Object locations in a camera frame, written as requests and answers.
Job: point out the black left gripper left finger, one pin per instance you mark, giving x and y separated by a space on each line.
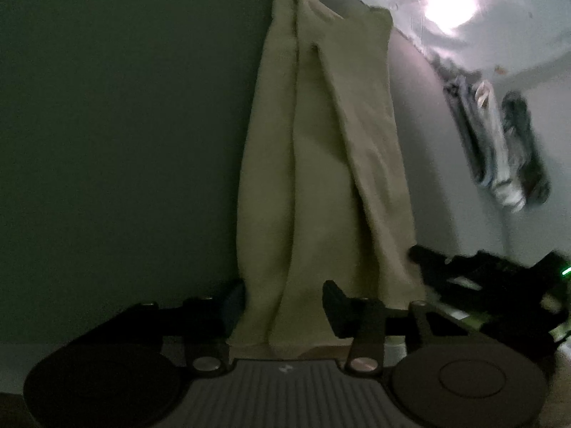
136 368

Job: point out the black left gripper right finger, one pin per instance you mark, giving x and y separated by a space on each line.
437 371

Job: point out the cream long-sleeve shirt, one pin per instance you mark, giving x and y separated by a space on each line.
322 192

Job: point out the pile of patterned clothes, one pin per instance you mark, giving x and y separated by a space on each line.
499 142

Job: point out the clear plastic storage bag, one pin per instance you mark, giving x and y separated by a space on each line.
517 45

